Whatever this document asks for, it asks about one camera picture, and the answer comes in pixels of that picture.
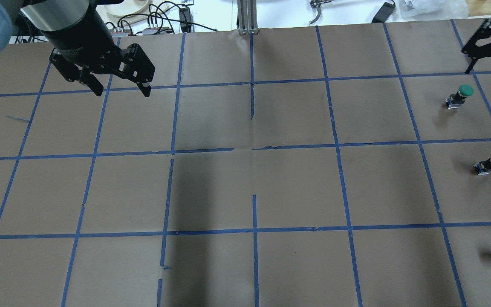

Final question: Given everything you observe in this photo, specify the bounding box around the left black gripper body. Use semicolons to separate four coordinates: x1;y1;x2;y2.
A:
41;9;135;81

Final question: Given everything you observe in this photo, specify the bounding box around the green push button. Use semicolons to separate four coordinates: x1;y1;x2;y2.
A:
445;84;475;110

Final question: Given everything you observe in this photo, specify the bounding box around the wooden cutting board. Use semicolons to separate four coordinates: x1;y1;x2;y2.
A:
466;0;491;17

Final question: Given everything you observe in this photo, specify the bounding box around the beige plate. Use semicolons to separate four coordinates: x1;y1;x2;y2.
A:
98;0;169;17

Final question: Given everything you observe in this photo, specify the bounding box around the black power adapter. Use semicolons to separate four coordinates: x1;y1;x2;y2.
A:
179;6;193;33

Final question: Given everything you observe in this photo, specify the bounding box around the clear plastic bag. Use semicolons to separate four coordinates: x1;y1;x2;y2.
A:
396;0;469;21

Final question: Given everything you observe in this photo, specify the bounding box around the black laptop charger brick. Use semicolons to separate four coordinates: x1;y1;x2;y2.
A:
371;0;397;23

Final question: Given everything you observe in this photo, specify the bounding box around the aluminium frame post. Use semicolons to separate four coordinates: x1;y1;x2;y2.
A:
237;0;259;35

